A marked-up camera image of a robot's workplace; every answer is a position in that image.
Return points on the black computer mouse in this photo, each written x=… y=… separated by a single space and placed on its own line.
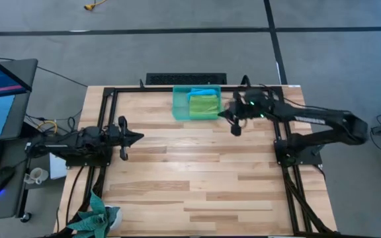
x=0 y=180

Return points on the teal leafy plant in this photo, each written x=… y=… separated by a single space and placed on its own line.
x=94 y=218

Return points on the blue microfiber towel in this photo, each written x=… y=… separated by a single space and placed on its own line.
x=202 y=92

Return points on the black floor vent grille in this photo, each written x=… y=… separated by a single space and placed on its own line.
x=185 y=79

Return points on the white plant pot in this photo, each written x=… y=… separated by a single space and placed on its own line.
x=117 y=218

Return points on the black caster wheel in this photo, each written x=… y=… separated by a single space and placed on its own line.
x=25 y=217

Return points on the teal plastic basket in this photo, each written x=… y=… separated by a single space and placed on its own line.
x=180 y=105

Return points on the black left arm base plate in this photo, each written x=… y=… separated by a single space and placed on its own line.
x=88 y=162

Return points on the grey desk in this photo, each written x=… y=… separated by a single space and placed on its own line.
x=8 y=205

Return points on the white box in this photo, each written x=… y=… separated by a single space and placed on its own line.
x=58 y=168

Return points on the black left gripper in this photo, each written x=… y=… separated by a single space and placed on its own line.
x=119 y=137

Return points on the white mug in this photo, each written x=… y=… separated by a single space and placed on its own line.
x=38 y=175

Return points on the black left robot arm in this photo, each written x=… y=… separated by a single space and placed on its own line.
x=71 y=142

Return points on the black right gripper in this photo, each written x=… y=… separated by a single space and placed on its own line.
x=255 y=104

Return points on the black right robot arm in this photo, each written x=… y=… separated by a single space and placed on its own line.
x=322 y=125

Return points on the green microfiber towel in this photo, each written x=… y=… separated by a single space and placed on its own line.
x=204 y=107

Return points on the grey framed computer screen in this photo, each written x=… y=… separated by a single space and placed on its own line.
x=22 y=109

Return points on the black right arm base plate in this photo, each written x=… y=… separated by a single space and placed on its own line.
x=309 y=158

